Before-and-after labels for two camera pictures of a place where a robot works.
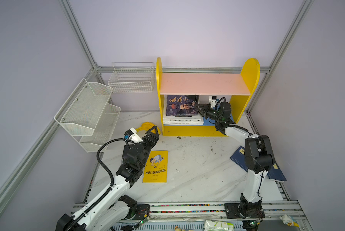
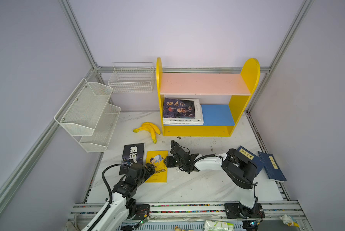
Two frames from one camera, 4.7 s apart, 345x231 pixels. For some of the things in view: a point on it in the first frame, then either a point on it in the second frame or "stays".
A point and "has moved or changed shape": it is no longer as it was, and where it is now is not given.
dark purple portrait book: x=182 y=105 has moved or changed shape
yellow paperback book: x=155 y=169 stays
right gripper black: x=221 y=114 -> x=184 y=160
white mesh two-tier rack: x=89 y=116 stays
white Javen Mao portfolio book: x=183 y=123 -> x=181 y=109
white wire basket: x=132 y=77 stays
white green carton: x=217 y=225 stays
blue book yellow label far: x=275 y=173 stays
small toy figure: x=289 y=221 stays
